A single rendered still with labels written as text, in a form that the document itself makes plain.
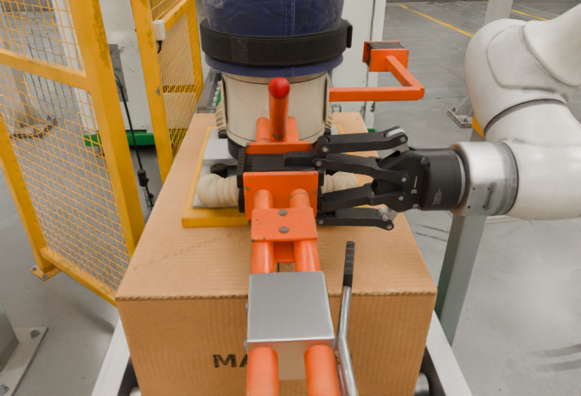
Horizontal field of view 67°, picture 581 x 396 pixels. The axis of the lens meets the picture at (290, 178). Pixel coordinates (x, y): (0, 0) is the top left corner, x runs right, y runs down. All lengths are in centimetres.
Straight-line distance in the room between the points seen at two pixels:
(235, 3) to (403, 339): 49
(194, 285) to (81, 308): 147
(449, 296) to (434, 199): 84
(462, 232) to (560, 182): 66
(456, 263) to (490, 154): 75
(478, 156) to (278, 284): 28
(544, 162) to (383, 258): 23
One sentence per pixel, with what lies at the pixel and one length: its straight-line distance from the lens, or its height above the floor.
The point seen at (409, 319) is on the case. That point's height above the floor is 90.
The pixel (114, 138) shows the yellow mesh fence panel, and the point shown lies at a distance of 124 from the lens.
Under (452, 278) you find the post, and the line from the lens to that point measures 130.
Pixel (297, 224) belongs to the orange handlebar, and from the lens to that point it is 42.
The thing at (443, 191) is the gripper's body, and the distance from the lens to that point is 52.
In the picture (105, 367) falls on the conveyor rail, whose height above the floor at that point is 59.
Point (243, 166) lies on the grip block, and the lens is 50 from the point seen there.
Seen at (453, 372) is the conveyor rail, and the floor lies 59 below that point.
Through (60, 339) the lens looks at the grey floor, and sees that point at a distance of 195.
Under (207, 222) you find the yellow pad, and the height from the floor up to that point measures 96.
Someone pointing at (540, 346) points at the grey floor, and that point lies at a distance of 196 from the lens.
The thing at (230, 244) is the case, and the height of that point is 95.
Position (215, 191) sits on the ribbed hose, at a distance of 61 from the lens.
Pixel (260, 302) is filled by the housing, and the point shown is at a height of 109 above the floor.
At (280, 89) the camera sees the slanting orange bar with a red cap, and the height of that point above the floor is 120.
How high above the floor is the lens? 134
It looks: 30 degrees down
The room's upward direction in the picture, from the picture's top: straight up
